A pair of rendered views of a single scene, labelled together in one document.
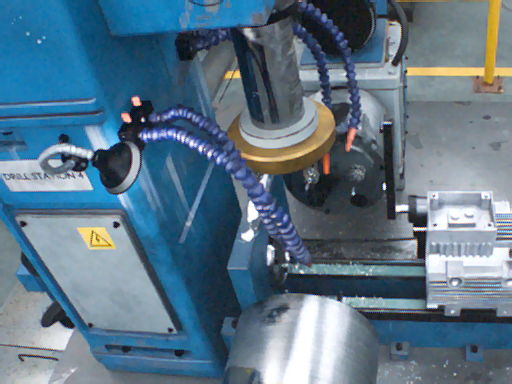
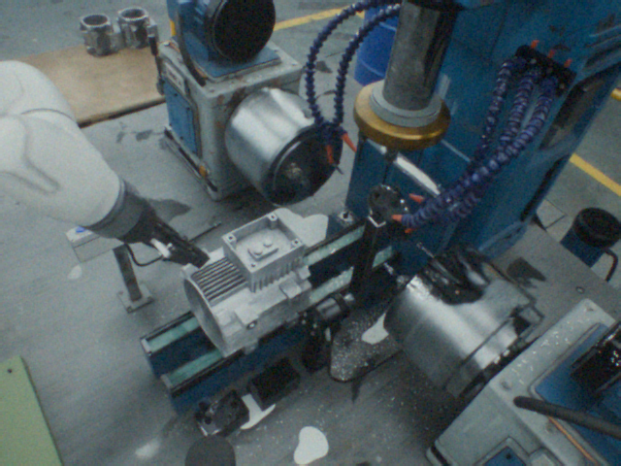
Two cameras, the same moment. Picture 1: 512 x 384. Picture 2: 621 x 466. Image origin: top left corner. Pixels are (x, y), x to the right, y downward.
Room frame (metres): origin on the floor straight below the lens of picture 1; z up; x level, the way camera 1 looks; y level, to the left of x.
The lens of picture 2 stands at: (1.12, -0.67, 1.84)
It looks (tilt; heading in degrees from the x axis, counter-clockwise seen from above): 50 degrees down; 124
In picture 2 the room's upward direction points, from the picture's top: 8 degrees clockwise
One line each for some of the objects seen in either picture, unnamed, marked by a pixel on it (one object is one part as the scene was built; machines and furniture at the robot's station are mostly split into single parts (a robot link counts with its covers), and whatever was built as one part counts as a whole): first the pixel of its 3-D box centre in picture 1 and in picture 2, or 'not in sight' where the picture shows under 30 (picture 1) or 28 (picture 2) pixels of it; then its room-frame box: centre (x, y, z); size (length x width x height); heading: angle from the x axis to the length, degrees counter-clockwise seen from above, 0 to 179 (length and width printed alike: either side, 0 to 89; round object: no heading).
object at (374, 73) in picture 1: (352, 100); (571, 450); (1.38, -0.12, 0.99); 0.35 x 0.31 x 0.37; 167
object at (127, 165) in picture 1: (91, 160); not in sight; (0.62, 0.29, 1.46); 0.18 x 0.11 x 0.13; 77
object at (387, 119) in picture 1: (390, 170); (363, 264); (0.90, -0.15, 1.12); 0.04 x 0.03 x 0.26; 77
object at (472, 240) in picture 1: (460, 224); (263, 251); (0.73, -0.25, 1.11); 0.12 x 0.11 x 0.07; 78
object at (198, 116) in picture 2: not in sight; (226, 106); (0.22, 0.15, 0.99); 0.35 x 0.31 x 0.37; 167
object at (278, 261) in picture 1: (280, 254); (387, 213); (0.82, 0.10, 1.01); 0.15 x 0.02 x 0.15; 167
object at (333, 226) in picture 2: not in sight; (343, 229); (0.70, 0.10, 0.86); 0.07 x 0.06 x 0.12; 167
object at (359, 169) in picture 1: (340, 143); (471, 329); (1.12, -0.07, 1.04); 0.41 x 0.25 x 0.25; 167
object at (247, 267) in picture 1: (254, 266); (403, 215); (0.83, 0.16, 0.97); 0.30 x 0.11 x 0.34; 167
